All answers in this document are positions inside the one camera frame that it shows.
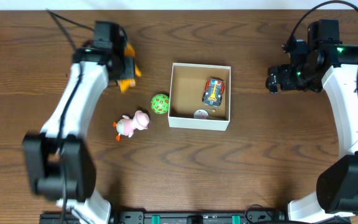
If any orange plastic duck toy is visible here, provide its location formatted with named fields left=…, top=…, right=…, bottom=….
left=117, top=43, right=142, bottom=93

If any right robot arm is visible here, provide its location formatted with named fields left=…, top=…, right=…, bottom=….
left=266, top=37, right=358, bottom=223

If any pig face rattle drum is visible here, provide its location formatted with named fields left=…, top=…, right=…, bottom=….
left=193, top=109, right=225, bottom=120

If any pink and white duck toy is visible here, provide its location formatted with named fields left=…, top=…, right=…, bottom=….
left=113, top=110, right=150, bottom=141

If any white cardboard box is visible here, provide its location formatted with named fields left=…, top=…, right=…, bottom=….
left=168, top=63, right=231, bottom=131

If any red toy fire truck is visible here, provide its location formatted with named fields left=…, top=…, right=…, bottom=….
left=202, top=78, right=225, bottom=107

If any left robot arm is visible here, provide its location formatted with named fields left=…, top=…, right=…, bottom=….
left=22, top=34, right=140, bottom=223

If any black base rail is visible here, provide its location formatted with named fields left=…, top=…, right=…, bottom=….
left=39, top=203, right=291, bottom=224

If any green numbered ball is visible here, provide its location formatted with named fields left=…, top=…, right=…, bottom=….
left=150, top=93, right=170, bottom=114

